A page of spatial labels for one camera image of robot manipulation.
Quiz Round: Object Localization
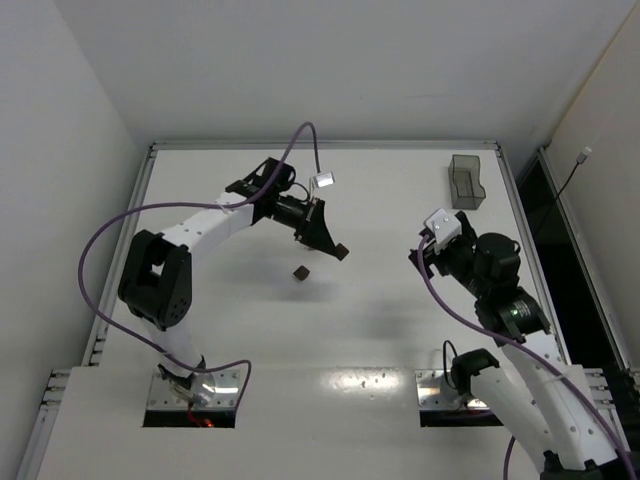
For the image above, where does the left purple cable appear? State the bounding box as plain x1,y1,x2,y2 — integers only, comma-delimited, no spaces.
78,121,321,409

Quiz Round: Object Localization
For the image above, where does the dark wood small block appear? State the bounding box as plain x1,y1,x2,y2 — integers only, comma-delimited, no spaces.
293,266,310,281

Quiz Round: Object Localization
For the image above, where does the dark wood arch block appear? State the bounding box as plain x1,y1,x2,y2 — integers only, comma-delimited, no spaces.
335,243,350,261

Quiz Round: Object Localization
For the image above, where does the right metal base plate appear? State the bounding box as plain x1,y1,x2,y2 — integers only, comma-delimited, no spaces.
415,369,490,413

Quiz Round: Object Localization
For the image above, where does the black wall cable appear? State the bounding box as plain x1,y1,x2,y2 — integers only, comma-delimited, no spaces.
553,146,593,201

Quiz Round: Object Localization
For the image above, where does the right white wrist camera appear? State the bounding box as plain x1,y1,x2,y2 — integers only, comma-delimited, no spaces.
423,208,462,254

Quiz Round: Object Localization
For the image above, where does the metal base plate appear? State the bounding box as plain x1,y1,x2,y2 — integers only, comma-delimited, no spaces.
146,369,240,412
415,369,490,413

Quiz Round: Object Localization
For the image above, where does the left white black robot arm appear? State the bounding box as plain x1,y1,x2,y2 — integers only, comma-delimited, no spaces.
118,158,349,395

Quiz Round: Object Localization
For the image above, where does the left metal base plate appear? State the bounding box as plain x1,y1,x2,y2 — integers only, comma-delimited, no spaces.
146,369,240,412

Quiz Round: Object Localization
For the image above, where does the purple cable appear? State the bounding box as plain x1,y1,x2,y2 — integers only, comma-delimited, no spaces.
78,121,321,409
418,234,640,480

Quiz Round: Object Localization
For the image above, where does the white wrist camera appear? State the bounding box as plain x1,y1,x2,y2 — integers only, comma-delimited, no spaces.
309,172,335,190
423,208,462,254

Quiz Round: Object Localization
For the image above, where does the smoky transparent plastic bin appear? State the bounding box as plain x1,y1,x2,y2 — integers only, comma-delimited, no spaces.
448,154,486,210

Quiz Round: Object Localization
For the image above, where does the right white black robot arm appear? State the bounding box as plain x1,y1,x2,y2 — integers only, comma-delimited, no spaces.
409,209,637,479

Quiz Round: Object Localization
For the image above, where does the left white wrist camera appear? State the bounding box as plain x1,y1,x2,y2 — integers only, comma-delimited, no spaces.
309,172,335,190

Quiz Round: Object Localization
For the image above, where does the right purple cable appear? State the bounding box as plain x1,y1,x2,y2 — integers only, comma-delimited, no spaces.
418,234,640,480

